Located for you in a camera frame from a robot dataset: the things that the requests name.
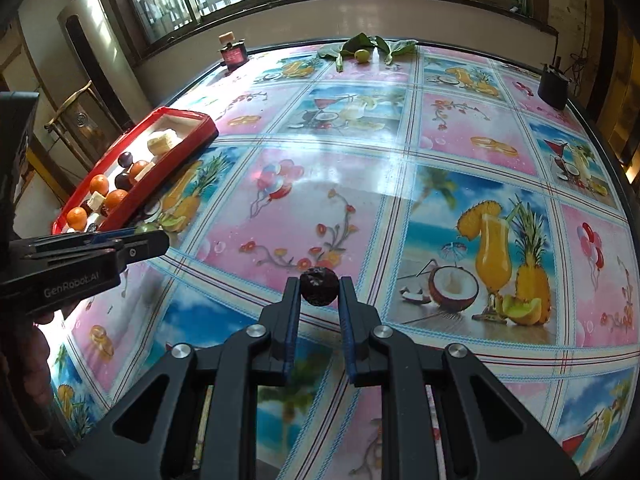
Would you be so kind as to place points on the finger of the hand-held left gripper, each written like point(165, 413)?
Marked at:
point(145, 247)
point(60, 245)

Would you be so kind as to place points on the red rimmed white tray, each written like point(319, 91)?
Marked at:
point(165, 180)

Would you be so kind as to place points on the person's left hand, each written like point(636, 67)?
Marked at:
point(39, 365)

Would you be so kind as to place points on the red dried date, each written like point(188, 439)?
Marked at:
point(85, 208)
point(319, 286)

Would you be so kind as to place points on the black cylindrical device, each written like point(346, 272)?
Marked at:
point(552, 87)

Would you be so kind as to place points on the small green round fruit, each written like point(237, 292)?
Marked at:
point(361, 55)

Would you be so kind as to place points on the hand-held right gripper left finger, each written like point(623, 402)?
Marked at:
point(291, 330)

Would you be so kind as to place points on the pale yellow banana piece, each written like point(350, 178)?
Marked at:
point(162, 141)
point(146, 171)
point(97, 201)

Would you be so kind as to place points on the white floor air conditioner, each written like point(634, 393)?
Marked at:
point(92, 45)

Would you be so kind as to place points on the dark red bottle-shaped device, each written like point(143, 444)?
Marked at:
point(232, 53)

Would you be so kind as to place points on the black framed table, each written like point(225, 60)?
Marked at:
point(616, 160)

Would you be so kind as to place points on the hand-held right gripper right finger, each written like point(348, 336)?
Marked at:
point(348, 335)

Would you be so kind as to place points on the orange mandarin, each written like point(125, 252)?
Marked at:
point(76, 217)
point(98, 184)
point(116, 201)
point(135, 167)

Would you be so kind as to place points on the dark purple plum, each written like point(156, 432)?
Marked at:
point(122, 181)
point(126, 159)

